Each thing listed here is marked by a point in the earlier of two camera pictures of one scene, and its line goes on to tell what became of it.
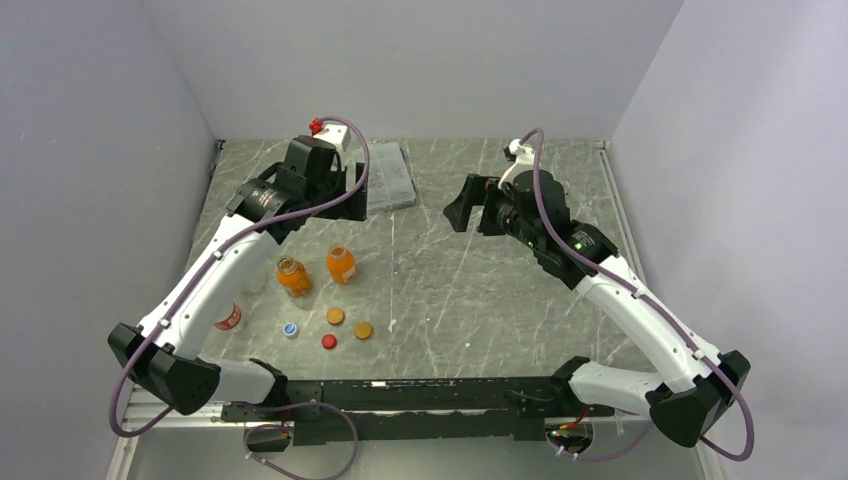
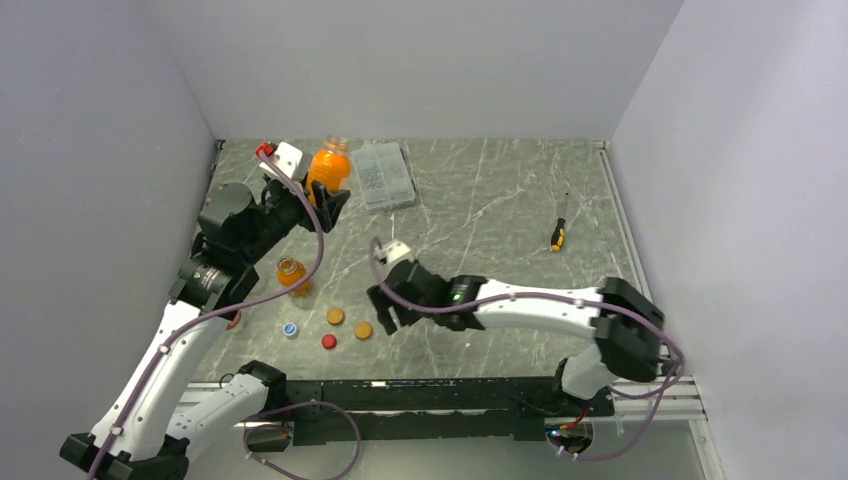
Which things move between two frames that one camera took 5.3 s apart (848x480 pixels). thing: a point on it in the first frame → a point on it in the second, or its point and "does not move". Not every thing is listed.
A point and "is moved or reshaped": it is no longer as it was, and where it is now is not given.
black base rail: [393, 411] does not move
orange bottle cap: [335, 316] does not move
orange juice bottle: [293, 277] does not move
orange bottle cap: [363, 330] does not move
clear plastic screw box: [390, 182] does not move
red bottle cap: [329, 341] does not move
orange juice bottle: [341, 263] is moved or reshaped
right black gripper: [474, 193] → [382, 301]
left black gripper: [353, 209] → [328, 205]
